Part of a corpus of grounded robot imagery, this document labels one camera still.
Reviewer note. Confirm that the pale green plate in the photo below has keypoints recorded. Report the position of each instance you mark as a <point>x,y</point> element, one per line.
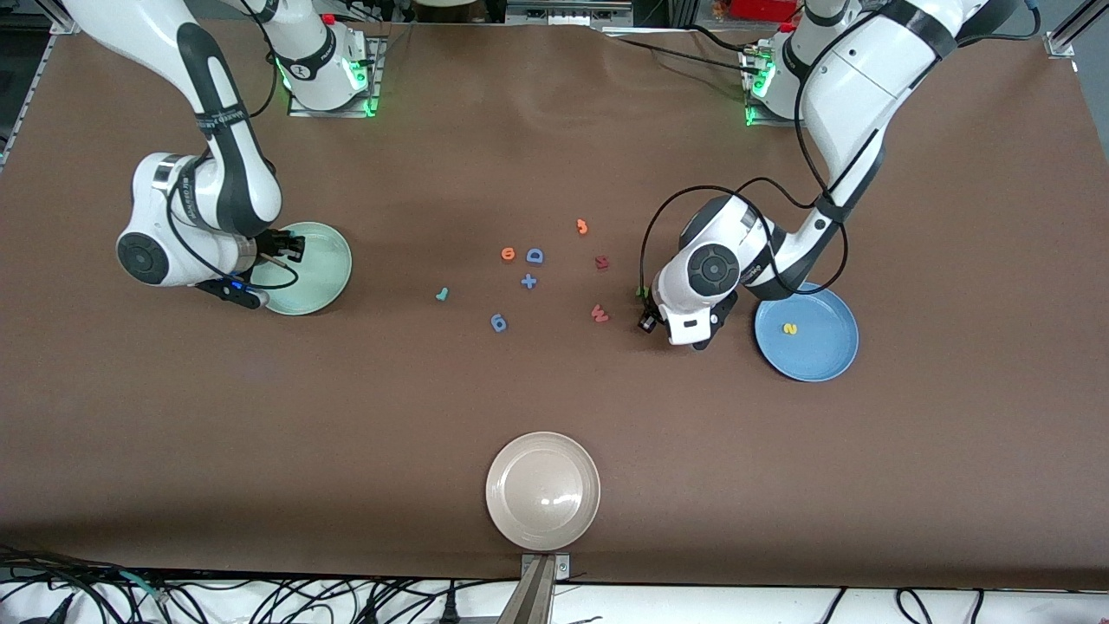
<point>325,277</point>

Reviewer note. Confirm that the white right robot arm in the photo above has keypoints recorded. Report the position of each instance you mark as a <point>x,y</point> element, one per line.
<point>130,35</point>

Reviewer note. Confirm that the brown table cover sheet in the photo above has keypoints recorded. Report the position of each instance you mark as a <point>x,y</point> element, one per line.
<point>554,399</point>

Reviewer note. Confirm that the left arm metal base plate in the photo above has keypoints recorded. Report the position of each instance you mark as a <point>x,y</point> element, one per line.
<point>814,121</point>

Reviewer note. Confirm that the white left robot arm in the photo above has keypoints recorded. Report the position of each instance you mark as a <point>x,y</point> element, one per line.
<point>858,87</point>

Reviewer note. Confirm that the blue plate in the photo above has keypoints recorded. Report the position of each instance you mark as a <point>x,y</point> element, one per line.
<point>814,342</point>

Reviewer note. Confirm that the pink foam letter W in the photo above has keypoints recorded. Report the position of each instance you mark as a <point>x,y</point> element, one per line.
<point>599,315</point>

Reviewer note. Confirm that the black power plug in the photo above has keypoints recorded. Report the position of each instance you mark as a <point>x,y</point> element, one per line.
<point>450,607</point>

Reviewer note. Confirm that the beige plate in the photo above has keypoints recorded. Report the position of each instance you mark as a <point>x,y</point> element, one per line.
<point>542,491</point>

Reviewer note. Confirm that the blue foam number 6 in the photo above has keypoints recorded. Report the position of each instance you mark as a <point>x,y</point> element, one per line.
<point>498,324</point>

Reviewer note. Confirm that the aluminium frame rail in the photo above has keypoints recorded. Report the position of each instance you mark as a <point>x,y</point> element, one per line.
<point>1070,30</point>
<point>65,24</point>

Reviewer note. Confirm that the grey power strip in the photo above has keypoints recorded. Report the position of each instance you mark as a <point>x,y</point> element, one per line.
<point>572,12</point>

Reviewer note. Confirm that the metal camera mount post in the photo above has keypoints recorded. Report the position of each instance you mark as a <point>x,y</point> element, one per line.
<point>535,598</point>

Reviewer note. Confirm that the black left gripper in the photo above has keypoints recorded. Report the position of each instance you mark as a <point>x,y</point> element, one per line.
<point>648,322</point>

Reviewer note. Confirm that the red box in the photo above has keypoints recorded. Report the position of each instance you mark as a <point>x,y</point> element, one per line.
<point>762,9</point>

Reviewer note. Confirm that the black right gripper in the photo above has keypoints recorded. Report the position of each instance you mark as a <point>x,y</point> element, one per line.
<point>274,244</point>

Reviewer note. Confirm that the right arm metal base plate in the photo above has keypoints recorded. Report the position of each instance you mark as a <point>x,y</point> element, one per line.
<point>346,111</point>

